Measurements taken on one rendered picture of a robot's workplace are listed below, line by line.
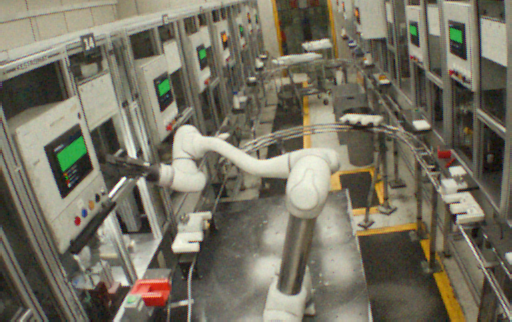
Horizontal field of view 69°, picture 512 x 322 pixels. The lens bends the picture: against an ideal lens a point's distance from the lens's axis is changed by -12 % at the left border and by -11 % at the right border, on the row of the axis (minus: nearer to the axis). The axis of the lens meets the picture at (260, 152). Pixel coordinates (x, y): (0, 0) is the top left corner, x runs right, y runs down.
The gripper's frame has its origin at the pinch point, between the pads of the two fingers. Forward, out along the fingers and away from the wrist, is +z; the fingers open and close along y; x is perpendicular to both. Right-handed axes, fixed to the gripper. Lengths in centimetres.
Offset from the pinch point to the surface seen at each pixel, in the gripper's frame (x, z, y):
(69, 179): 12.0, 15.4, 4.9
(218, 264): 19, -80, -59
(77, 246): 34.1, 8.9, -1.6
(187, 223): -3, -61, -57
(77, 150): -0.6, 13.9, 4.1
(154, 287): 40, -33, -34
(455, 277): 33, -245, -10
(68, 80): -26.4, 23.0, 9.9
